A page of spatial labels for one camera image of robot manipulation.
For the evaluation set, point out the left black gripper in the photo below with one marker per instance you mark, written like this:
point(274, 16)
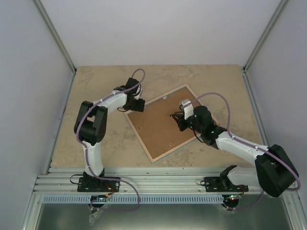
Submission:
point(139, 108)

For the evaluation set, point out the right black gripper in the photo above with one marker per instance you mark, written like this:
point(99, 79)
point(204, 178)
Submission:
point(181, 121)

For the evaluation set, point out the teal wooden picture frame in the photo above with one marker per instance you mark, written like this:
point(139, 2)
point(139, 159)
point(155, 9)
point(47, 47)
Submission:
point(155, 129)

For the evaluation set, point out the yellow handled screwdriver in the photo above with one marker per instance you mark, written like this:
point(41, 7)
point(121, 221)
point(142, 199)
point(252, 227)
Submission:
point(177, 114)

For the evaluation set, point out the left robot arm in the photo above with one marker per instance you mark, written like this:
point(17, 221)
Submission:
point(90, 129)

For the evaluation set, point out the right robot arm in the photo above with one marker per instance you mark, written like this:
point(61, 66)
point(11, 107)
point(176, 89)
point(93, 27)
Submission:
point(271, 170)

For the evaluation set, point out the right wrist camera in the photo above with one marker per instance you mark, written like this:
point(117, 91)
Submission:
point(187, 108)

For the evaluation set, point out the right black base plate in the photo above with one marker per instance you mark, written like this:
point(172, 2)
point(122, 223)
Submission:
point(216, 184)

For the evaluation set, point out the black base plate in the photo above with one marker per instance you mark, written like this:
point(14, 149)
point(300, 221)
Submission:
point(96, 185)
point(216, 184)

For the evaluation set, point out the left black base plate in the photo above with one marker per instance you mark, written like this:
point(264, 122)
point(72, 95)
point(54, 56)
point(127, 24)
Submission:
point(96, 185)

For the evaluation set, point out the aluminium rail base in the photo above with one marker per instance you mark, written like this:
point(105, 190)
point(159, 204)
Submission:
point(147, 180)

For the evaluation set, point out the slotted grey cable duct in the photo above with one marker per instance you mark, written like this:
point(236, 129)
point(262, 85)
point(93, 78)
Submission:
point(132, 199)

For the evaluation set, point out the left aluminium corner post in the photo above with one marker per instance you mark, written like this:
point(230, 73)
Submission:
point(44, 14)

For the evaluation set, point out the aluminium corner post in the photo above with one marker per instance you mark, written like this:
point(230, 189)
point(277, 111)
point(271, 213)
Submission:
point(268, 29)
point(44, 14)

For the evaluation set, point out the right aluminium corner post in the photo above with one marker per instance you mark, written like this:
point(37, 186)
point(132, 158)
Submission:
point(268, 29)

